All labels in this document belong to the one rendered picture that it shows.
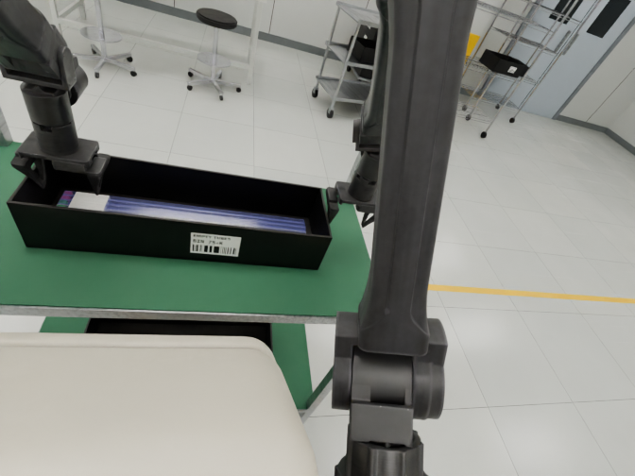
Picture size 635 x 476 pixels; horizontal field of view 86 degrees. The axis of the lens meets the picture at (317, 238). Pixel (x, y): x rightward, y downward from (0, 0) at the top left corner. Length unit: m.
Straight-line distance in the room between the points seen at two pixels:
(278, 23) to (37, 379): 5.31
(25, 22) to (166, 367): 0.47
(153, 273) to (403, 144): 0.60
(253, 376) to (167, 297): 0.52
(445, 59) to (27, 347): 0.30
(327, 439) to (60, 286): 1.24
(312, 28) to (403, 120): 5.24
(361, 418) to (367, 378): 0.03
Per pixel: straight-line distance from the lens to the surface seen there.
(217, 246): 0.73
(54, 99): 0.67
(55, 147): 0.72
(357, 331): 0.33
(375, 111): 0.56
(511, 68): 4.94
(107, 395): 0.20
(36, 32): 0.60
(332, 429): 1.69
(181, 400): 0.19
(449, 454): 1.92
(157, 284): 0.73
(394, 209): 0.26
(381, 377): 0.34
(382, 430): 0.34
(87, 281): 0.76
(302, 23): 5.44
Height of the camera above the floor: 1.55
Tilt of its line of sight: 43 degrees down
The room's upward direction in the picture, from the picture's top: 23 degrees clockwise
